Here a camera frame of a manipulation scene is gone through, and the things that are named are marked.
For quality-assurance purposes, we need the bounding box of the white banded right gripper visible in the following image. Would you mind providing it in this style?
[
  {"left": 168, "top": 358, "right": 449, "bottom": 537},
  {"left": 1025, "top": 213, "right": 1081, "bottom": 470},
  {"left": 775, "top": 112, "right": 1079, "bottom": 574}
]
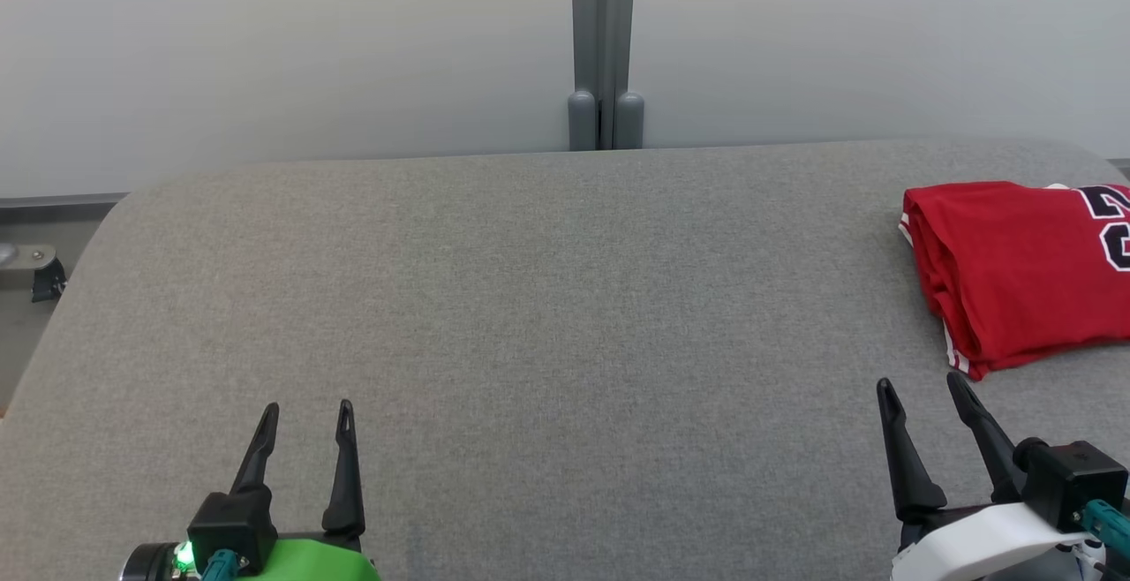
[{"left": 876, "top": 372, "right": 1096, "bottom": 581}]

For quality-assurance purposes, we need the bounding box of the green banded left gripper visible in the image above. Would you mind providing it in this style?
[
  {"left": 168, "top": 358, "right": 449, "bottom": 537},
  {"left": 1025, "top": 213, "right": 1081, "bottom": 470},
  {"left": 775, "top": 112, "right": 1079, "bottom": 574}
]
[{"left": 231, "top": 399, "right": 382, "bottom": 581}]

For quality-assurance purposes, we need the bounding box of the red basketball jersey white trim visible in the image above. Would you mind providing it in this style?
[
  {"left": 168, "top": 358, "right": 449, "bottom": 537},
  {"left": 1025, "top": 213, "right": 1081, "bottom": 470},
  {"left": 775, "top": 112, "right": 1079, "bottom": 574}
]
[{"left": 899, "top": 181, "right": 1130, "bottom": 381}]

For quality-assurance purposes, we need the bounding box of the black caster wheel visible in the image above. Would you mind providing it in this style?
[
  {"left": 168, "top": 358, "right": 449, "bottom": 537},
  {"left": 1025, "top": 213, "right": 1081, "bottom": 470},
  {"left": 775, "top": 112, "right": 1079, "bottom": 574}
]
[{"left": 31, "top": 259, "right": 68, "bottom": 304}]

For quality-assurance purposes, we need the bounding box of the grey metal foot plate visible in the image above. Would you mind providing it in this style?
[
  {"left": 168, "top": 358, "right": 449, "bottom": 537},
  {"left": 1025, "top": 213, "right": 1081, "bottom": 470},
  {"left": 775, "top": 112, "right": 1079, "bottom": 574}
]
[{"left": 0, "top": 244, "right": 58, "bottom": 291}]

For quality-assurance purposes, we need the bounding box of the teal plug left camera cable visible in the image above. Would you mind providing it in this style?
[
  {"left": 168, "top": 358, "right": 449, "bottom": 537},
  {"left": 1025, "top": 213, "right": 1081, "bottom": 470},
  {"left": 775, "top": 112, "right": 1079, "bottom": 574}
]
[{"left": 201, "top": 550, "right": 245, "bottom": 581}]

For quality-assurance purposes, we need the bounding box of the teal plug camera cable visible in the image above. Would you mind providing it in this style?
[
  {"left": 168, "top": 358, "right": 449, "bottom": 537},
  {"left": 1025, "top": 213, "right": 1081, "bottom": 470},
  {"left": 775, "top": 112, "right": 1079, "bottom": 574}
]
[
  {"left": 201, "top": 550, "right": 245, "bottom": 581},
  {"left": 1081, "top": 500, "right": 1130, "bottom": 557}
]

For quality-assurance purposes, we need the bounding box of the teal plug right camera cable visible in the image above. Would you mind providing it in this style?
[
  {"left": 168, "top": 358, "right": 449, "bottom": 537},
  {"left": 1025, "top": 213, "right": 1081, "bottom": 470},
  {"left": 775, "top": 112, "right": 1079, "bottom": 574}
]
[{"left": 1081, "top": 500, "right": 1130, "bottom": 557}]

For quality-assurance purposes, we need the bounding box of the grey double partition post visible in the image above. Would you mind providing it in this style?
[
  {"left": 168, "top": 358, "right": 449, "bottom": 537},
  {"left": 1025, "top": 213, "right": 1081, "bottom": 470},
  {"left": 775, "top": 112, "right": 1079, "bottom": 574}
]
[{"left": 568, "top": 0, "right": 645, "bottom": 151}]

